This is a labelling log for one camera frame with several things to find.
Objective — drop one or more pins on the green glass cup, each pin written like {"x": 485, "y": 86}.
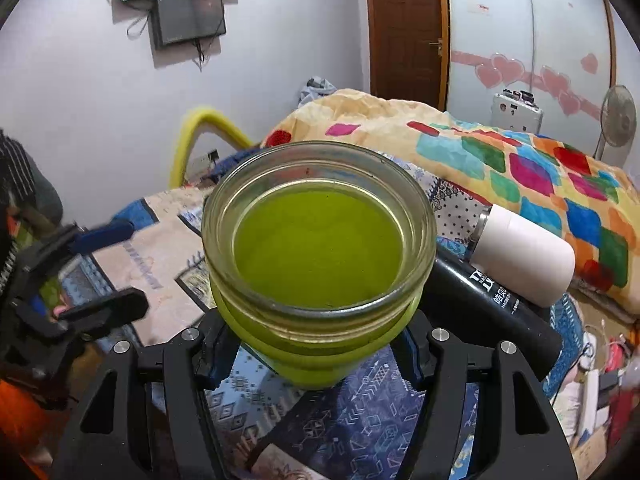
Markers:
{"x": 317, "y": 254}

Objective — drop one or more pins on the white cylindrical bottle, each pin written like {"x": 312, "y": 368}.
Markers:
{"x": 526, "y": 258}

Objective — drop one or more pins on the blue patterned bed sheet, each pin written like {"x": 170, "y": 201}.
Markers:
{"x": 268, "y": 428}

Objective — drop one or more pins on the grey crumpled clothing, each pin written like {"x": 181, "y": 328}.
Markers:
{"x": 315, "y": 88}

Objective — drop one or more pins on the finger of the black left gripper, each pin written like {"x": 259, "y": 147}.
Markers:
{"x": 114, "y": 310}

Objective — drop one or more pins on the person in striped clothing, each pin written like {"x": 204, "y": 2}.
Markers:
{"x": 26, "y": 194}

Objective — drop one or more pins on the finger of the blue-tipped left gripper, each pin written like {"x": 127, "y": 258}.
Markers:
{"x": 113, "y": 233}

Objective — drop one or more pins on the dark wall-mounted box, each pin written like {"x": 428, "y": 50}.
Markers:
{"x": 181, "y": 21}

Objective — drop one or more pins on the white wardrobe with hearts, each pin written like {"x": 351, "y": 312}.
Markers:
{"x": 566, "y": 52}

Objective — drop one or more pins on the white appliance with buttons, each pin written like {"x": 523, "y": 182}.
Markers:
{"x": 516, "y": 111}

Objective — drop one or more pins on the black cylindrical bottle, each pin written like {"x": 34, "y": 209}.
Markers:
{"x": 479, "y": 310}

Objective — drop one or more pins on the yellow foam tube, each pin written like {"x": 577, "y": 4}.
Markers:
{"x": 201, "y": 120}

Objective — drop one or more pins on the white power strip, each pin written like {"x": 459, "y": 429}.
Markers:
{"x": 588, "y": 412}

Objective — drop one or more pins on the brown wooden door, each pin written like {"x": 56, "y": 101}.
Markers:
{"x": 409, "y": 44}

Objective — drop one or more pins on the white standing fan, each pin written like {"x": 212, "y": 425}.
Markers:
{"x": 618, "y": 120}

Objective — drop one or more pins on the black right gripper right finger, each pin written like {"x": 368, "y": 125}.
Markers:
{"x": 516, "y": 436}

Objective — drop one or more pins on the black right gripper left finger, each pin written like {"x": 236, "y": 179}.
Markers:
{"x": 110, "y": 435}

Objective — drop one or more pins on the colourful patchwork quilt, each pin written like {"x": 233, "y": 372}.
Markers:
{"x": 591, "y": 205}

